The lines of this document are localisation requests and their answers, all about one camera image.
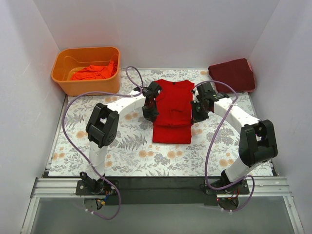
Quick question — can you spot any red t shirt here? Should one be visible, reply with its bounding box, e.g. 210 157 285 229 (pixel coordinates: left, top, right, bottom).
152 79 195 144

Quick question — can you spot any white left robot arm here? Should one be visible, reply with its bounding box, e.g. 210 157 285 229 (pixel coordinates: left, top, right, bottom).
86 91 158 195

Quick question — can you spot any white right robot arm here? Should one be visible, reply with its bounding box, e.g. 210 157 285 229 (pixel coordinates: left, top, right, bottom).
191 94 278 194

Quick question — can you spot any folded dark maroon t shirt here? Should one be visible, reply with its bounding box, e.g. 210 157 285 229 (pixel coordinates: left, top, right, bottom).
208 58 255 92

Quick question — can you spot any floral patterned table mat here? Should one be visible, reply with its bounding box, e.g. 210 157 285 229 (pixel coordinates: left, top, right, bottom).
48 69 275 177

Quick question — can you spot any folded pink t shirt underneath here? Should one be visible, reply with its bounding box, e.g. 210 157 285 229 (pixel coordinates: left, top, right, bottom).
247 62 253 72

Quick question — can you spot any orange t shirt in basin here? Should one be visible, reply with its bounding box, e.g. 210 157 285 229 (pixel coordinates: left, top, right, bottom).
71 60 117 81

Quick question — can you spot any orange plastic basin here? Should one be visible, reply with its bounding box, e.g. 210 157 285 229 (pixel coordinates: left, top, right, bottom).
51 46 120 97

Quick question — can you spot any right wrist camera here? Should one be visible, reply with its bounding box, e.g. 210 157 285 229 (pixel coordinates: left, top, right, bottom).
194 81 216 100

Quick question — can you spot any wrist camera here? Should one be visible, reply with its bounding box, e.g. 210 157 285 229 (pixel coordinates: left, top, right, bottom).
142 81 162 98
194 81 216 100

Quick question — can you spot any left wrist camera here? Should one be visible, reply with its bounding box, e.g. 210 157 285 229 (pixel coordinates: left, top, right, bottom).
142 81 162 98

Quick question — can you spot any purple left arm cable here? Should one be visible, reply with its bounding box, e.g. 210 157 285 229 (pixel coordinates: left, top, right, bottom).
62 65 122 220

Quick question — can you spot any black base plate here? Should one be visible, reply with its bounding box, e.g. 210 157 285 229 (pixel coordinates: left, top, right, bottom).
76 176 250 206

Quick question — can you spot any aluminium frame rail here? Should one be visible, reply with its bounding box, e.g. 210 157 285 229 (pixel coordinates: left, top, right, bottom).
21 176 304 234

